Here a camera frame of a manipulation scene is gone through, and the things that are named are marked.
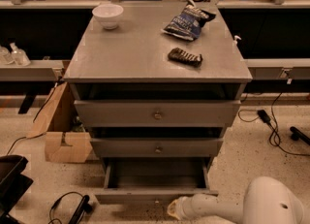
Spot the grey drawer cabinet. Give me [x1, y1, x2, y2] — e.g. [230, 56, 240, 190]
[63, 1, 253, 177]

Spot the black handheld device with cable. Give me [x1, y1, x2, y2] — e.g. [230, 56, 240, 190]
[48, 191, 93, 224]

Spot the white ceramic bowl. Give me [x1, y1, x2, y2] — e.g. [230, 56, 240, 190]
[92, 3, 124, 30]

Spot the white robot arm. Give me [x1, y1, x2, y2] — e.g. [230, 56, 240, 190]
[168, 176, 310, 224]

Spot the black power adapter cable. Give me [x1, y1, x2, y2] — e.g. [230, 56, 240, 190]
[237, 91, 310, 158]

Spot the black stand foot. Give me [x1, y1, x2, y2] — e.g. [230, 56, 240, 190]
[290, 126, 310, 145]

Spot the cardboard box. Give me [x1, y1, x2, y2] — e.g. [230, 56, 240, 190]
[27, 82, 92, 163]

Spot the dark striped snack bar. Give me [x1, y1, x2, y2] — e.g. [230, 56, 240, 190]
[168, 48, 203, 68]

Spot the small white pump bottle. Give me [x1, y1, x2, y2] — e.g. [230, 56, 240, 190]
[232, 35, 242, 53]

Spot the grey middle drawer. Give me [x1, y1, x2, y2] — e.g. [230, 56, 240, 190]
[91, 138, 223, 158]

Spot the clear sanitizer bottle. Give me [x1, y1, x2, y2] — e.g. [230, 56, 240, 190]
[10, 43, 31, 66]

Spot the grey bottom drawer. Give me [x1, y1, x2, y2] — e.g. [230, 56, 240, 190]
[96, 157, 218, 205]

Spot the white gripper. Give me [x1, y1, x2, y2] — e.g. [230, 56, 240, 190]
[167, 197, 195, 220]

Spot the grey top drawer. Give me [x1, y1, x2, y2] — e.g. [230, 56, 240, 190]
[75, 100, 240, 127]

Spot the grey drawer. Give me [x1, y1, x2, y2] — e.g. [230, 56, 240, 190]
[96, 157, 218, 205]
[91, 138, 223, 158]
[75, 100, 240, 127]

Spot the blue chip bag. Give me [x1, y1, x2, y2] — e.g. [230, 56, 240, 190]
[162, 0, 216, 42]

